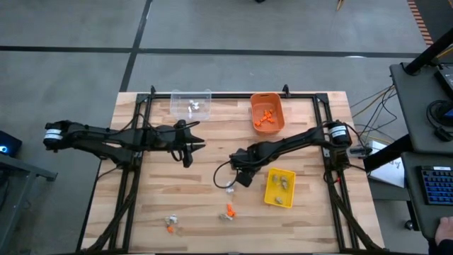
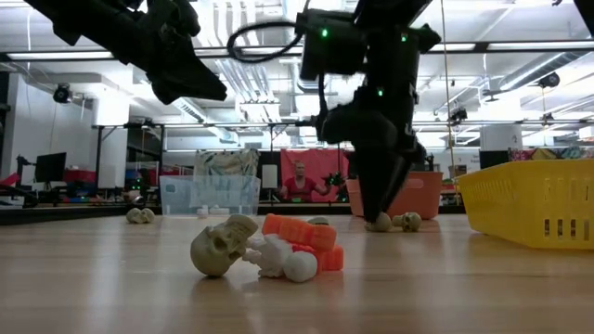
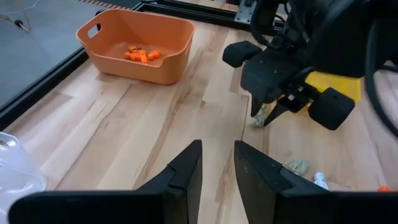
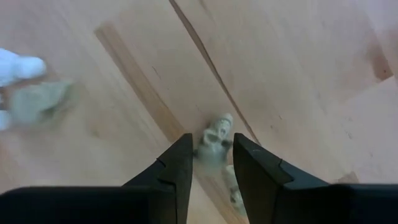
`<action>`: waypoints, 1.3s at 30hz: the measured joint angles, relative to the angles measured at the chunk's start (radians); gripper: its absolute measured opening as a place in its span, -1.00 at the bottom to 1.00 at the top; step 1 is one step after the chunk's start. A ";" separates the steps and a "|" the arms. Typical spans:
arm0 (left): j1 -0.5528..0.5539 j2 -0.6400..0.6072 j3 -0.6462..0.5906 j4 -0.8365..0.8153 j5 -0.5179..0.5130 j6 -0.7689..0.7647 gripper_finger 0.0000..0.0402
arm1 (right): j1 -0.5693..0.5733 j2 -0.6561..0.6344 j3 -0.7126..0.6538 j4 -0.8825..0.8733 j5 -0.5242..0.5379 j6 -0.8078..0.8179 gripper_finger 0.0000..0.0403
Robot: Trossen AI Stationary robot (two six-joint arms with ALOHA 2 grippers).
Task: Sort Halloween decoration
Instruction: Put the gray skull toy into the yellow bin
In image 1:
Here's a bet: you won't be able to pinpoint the person's hand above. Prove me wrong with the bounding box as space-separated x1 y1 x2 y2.
434 216 453 246

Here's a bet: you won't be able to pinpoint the white paper sheet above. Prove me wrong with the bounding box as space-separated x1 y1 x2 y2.
367 155 406 188

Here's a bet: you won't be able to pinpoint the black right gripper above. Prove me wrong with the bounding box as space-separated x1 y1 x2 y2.
229 147 263 188

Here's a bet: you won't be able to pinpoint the backlit black keyboard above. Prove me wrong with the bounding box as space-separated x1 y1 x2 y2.
420 165 453 206

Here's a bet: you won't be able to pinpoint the yellow plastic basket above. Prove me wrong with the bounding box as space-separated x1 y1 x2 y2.
263 166 297 209

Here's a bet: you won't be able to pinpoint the yellow floor cable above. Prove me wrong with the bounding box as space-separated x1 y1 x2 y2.
352 88 396 118

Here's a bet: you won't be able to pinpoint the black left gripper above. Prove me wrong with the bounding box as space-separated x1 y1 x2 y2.
157 120 206 169

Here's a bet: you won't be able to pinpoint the black laptop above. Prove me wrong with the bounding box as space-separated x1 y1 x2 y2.
434 63 453 100

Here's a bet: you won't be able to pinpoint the person's forearm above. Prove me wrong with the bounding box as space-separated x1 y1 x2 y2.
428 240 453 255

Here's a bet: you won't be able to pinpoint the black device with blue light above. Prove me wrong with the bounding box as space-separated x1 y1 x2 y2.
0 130 23 159

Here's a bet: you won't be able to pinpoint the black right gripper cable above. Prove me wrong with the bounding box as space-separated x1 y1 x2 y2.
213 161 236 189

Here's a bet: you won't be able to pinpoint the black headphones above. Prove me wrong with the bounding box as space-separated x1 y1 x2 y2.
426 100 453 142

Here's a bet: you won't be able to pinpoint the orange plastic bin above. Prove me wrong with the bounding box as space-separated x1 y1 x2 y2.
249 92 286 137

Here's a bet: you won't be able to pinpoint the clear plastic bin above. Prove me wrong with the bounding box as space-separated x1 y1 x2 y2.
169 88 212 123

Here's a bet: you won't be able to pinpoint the black floor mat striped edge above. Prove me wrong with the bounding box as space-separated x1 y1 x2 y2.
406 0 453 47

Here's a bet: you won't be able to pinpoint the black floor cable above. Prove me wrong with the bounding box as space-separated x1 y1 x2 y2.
353 84 399 142

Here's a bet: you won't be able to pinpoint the grey desk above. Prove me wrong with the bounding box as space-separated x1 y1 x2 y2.
401 152 453 242
389 62 453 155

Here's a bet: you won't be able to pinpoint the small white box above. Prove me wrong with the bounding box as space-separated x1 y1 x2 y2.
366 140 389 157

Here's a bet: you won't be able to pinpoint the black diagonal post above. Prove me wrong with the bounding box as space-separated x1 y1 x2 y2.
362 134 413 173
403 28 453 76

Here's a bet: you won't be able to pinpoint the grey side table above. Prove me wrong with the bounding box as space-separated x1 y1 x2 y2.
0 154 58 255

